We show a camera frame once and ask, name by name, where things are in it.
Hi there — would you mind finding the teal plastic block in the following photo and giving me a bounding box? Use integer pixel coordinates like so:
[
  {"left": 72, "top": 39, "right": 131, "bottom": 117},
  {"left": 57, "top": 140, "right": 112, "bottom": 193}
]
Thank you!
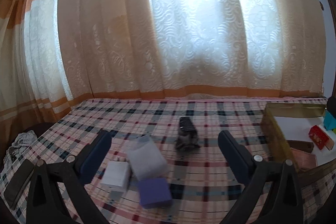
[{"left": 323, "top": 110, "right": 336, "bottom": 130}]

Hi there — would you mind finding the red toy brick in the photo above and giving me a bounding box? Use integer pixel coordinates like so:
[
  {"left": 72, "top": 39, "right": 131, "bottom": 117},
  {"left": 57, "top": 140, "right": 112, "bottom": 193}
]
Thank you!
[{"left": 309, "top": 125, "right": 334, "bottom": 151}]

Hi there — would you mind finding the white charger adapter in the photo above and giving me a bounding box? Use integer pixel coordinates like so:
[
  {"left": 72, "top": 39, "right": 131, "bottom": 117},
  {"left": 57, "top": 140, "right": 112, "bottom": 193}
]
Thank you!
[{"left": 101, "top": 159, "right": 131, "bottom": 192}]

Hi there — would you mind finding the copper metal card case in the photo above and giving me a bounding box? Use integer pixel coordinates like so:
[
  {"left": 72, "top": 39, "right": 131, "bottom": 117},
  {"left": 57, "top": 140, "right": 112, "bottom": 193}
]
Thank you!
[{"left": 290, "top": 148, "right": 317, "bottom": 171}]

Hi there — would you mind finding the translucent plastic box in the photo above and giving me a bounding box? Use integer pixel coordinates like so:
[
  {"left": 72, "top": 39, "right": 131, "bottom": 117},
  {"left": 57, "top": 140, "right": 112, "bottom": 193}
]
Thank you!
[{"left": 126, "top": 135, "right": 169, "bottom": 181}]

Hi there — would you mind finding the purple box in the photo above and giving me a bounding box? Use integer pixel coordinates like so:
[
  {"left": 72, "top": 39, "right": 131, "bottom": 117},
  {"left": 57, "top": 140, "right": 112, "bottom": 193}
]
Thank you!
[{"left": 137, "top": 177, "right": 173, "bottom": 209}]

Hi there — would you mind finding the black hair clip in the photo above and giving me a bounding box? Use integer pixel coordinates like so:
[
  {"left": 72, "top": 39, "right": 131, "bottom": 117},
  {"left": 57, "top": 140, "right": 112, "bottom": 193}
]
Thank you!
[{"left": 175, "top": 117, "right": 200, "bottom": 152}]

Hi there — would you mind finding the gold metal tray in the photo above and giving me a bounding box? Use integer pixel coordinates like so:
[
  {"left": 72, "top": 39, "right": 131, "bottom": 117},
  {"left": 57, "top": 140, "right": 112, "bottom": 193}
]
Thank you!
[{"left": 260, "top": 102, "right": 335, "bottom": 186}]

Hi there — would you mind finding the dark brown flat box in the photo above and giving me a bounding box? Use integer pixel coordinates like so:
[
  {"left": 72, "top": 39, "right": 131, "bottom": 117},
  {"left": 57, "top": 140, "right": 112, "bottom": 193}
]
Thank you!
[{"left": 287, "top": 140, "right": 314, "bottom": 153}]

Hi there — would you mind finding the grey patterned cloth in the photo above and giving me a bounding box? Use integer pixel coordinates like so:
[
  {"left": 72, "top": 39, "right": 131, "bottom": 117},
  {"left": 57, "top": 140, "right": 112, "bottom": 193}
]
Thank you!
[{"left": 3, "top": 130, "right": 38, "bottom": 166}]

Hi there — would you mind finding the black smartphone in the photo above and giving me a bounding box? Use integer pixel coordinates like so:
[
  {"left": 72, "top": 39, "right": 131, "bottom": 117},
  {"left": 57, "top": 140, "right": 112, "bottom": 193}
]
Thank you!
[{"left": 4, "top": 159, "right": 35, "bottom": 210}]

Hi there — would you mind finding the plaid tablecloth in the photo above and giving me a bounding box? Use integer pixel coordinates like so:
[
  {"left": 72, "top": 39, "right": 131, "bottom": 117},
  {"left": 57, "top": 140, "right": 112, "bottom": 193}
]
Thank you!
[{"left": 0, "top": 96, "right": 336, "bottom": 224}]

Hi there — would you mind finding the cream orange patterned curtain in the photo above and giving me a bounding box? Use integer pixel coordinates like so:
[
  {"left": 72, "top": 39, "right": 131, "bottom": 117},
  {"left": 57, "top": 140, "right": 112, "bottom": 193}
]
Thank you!
[{"left": 1, "top": 0, "right": 326, "bottom": 131}]

